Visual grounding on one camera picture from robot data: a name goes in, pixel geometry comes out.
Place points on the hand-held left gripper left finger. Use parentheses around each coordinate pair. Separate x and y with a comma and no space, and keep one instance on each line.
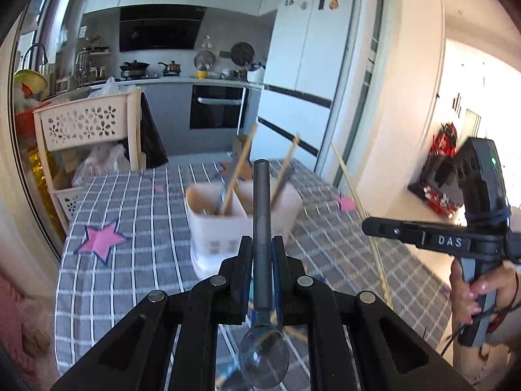
(191,326)

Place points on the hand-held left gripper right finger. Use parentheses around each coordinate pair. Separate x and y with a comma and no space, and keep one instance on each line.
(333,326)

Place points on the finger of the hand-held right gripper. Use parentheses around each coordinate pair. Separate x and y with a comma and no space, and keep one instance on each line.
(390,230)

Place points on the wooden chopstick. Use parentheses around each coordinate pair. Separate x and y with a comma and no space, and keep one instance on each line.
(287,163)
(381,271)
(242,163)

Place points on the white plastic utensil holder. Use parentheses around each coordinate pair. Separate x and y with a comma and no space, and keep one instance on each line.
(219,232)

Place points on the person's right hand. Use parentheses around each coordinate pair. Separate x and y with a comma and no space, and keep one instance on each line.
(502,289)

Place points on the red and black bags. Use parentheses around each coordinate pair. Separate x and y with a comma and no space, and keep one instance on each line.
(437,171)

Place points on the grey checked tablecloth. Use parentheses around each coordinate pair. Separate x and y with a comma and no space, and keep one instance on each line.
(134,252)

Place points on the white refrigerator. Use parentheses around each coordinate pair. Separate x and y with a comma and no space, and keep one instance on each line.
(309,69)

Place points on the pink white plastic bag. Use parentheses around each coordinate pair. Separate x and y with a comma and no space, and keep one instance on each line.
(99,165)

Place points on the white rice cooker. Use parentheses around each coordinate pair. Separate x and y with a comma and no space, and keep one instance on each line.
(255,74)

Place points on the grey kitchen base cabinets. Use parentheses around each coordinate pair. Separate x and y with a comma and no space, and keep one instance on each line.
(167,118)

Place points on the gold tinsel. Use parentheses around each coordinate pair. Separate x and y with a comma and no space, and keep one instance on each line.
(40,179)

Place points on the black built-in oven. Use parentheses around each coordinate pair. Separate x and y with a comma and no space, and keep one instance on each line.
(215,108)

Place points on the beige plastic storage cart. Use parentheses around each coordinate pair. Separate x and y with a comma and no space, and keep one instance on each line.
(87,122)

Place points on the round black hanging pan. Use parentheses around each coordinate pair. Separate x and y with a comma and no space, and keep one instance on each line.
(243,53)

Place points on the round grey hanging strainer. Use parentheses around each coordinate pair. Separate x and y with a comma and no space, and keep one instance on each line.
(204,60)

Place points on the brass cooking pot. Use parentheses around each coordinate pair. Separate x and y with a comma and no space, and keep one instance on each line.
(171,68)

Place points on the red plastic basin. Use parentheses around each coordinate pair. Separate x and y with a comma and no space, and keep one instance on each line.
(26,124)

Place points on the black wok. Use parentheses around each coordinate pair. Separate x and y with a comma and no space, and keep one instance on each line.
(134,67)

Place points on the metal kettle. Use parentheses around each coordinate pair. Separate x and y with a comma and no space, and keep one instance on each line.
(83,67)

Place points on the yellow green colander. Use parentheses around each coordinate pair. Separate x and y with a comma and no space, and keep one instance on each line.
(30,81)

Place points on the black range hood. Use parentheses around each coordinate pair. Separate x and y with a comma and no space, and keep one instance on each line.
(160,30)

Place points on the curved kitchen faucet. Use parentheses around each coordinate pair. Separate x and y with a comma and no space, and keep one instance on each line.
(34,47)

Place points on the black wall ornament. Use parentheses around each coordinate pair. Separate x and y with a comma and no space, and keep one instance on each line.
(456,106)

